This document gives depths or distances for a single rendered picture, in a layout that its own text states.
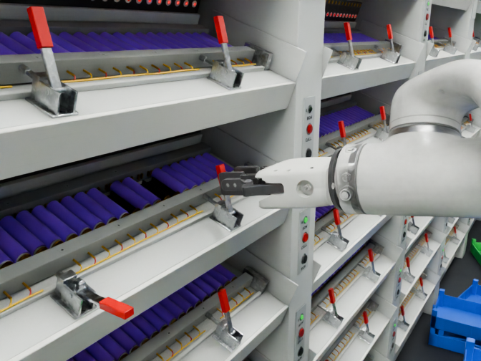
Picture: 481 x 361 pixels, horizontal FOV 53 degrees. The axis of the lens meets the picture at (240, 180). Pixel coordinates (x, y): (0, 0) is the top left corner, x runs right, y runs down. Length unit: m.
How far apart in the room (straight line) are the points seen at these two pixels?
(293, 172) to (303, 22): 0.30
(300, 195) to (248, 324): 0.33
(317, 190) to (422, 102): 0.15
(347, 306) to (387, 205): 0.77
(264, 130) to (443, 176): 0.38
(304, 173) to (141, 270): 0.22
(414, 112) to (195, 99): 0.24
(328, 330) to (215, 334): 0.46
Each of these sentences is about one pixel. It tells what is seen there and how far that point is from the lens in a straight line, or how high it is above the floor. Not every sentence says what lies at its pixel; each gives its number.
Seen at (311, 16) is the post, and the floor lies 1.25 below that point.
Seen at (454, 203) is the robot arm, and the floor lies 1.06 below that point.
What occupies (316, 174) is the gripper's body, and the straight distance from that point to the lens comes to 0.57.
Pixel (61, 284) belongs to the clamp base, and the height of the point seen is 0.98.
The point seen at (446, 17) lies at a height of 1.28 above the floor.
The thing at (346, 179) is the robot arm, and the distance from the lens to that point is 0.56.
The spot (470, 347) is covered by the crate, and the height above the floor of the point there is 0.47.
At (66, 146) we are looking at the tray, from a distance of 0.47.
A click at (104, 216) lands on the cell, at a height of 1.00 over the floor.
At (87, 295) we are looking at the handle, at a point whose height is 0.98.
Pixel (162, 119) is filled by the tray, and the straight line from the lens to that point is 0.55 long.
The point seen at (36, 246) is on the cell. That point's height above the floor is 1.00.
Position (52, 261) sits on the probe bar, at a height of 1.00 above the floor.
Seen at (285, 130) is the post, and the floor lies 1.07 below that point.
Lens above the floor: 1.22
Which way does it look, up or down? 17 degrees down
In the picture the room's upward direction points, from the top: straight up
